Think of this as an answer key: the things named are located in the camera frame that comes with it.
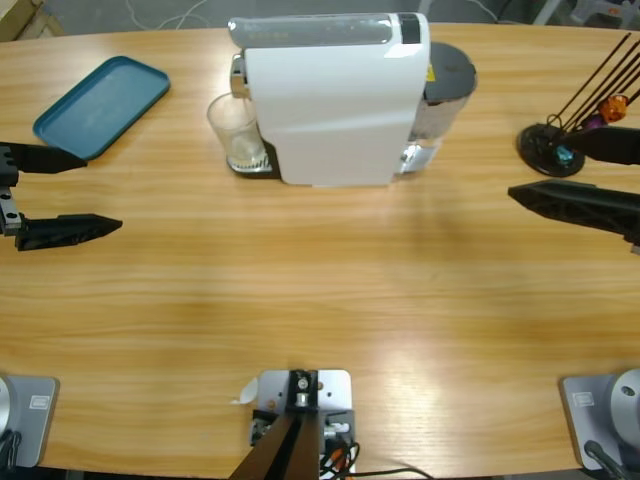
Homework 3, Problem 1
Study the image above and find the white floor cable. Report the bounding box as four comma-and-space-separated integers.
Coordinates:
124, 0, 236, 32

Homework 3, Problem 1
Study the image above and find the orange and black cable bundle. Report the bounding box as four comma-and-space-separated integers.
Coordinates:
318, 439, 436, 480

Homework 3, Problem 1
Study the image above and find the black bracket with connectors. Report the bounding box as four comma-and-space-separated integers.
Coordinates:
249, 407, 357, 449

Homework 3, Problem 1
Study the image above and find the black base cable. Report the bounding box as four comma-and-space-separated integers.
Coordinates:
0, 429, 24, 471
584, 439, 626, 480

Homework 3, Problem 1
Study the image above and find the grey coffee machine lever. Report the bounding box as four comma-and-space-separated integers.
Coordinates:
227, 13, 402, 49

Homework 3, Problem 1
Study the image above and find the white paper tag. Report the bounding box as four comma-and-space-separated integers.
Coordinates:
230, 377, 260, 406

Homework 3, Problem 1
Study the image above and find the dark camera post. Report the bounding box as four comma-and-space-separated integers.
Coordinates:
229, 368, 322, 480

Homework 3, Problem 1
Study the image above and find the wooden frame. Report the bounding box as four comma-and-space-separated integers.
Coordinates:
0, 0, 66, 42

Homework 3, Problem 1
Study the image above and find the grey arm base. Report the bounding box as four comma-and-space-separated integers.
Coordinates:
0, 374, 61, 469
558, 368, 640, 471

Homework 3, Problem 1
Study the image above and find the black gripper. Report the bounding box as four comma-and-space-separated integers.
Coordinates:
0, 142, 124, 253

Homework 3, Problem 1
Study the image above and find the white capsule coffee machine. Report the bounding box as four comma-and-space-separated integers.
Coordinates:
227, 12, 432, 190

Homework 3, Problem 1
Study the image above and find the orange coffee capsule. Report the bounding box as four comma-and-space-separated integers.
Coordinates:
599, 94, 629, 124

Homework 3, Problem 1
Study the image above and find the grey plastic stool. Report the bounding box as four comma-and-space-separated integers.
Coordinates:
529, 0, 640, 26

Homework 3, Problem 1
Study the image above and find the clear water tank black lid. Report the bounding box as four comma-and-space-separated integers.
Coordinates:
399, 42, 480, 176

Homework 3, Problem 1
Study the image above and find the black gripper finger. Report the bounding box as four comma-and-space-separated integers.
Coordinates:
569, 126, 640, 167
507, 180, 640, 256

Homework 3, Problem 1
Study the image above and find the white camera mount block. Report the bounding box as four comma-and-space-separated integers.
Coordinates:
255, 368, 354, 436

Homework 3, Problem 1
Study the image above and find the clear glass cup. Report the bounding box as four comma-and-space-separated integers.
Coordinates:
206, 92, 269, 171

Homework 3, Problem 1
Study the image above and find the black capsule holder with rods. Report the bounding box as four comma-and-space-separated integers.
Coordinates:
517, 32, 640, 179

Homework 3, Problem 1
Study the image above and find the teal plastic tray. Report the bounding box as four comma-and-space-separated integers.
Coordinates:
32, 55, 172, 163

